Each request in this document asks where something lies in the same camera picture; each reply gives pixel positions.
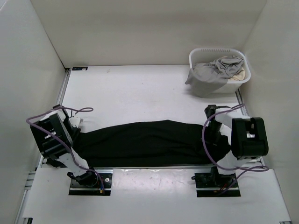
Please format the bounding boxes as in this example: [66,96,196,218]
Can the black label sticker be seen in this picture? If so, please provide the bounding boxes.
[72,67,88,71]

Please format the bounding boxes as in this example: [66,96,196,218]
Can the beige garment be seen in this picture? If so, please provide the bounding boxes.
[229,67,246,81]

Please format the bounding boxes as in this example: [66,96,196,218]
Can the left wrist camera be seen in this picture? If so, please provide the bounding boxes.
[69,117,83,128]

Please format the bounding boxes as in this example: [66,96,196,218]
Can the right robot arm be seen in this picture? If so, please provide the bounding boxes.
[201,104,269,188]

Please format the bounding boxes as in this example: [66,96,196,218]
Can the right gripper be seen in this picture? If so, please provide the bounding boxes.
[199,121,222,151]

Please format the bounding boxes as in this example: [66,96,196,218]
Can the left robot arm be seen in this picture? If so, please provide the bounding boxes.
[26,105,100,188]

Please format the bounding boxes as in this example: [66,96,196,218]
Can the grey garment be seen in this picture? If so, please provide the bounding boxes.
[185,56,244,98]

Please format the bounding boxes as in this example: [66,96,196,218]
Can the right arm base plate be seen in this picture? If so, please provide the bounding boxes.
[191,173,241,198]

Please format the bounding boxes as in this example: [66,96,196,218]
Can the black trousers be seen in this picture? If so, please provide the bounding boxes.
[74,119,232,168]

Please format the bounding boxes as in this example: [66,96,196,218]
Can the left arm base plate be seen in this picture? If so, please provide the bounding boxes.
[69,172,113,196]

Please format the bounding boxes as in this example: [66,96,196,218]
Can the white laundry basket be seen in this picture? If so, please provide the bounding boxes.
[185,47,251,98]

